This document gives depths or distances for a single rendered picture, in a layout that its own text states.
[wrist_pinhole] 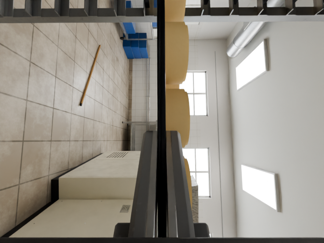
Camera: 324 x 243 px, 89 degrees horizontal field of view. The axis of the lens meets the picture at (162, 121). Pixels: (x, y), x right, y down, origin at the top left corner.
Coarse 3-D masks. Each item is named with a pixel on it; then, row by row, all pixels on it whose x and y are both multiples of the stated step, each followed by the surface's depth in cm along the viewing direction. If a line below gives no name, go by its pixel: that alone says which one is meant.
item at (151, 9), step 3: (150, 0) 53; (153, 0) 53; (144, 3) 50; (150, 3) 53; (153, 3) 53; (144, 6) 50; (150, 6) 53; (153, 6) 53; (144, 9) 50; (147, 9) 53; (150, 9) 53; (153, 9) 53; (144, 12) 51; (147, 12) 52; (150, 12) 52; (153, 12) 52; (144, 15) 52; (147, 15) 52; (150, 15) 52; (153, 15) 52
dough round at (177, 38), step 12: (168, 24) 12; (180, 24) 12; (168, 36) 12; (180, 36) 12; (168, 48) 12; (180, 48) 12; (168, 60) 12; (180, 60) 12; (168, 72) 13; (180, 72) 13
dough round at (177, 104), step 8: (168, 96) 12; (176, 96) 12; (184, 96) 12; (168, 104) 12; (176, 104) 12; (184, 104) 12; (168, 112) 12; (176, 112) 12; (184, 112) 12; (168, 120) 12; (176, 120) 12; (184, 120) 12; (168, 128) 12; (176, 128) 12; (184, 128) 12; (184, 136) 12; (184, 144) 13
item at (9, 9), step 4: (0, 0) 52; (4, 0) 53; (8, 0) 53; (12, 0) 53; (0, 4) 52; (4, 4) 53; (8, 4) 53; (12, 4) 53; (0, 8) 52; (4, 8) 53; (8, 8) 53; (12, 8) 53; (0, 12) 52; (4, 12) 53; (8, 12) 53; (12, 12) 53; (4, 16) 53; (8, 16) 53; (12, 16) 53
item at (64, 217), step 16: (48, 208) 130; (64, 208) 130; (80, 208) 129; (96, 208) 129; (112, 208) 129; (128, 208) 129; (32, 224) 110; (48, 224) 110; (64, 224) 110; (80, 224) 110; (96, 224) 109; (112, 224) 109
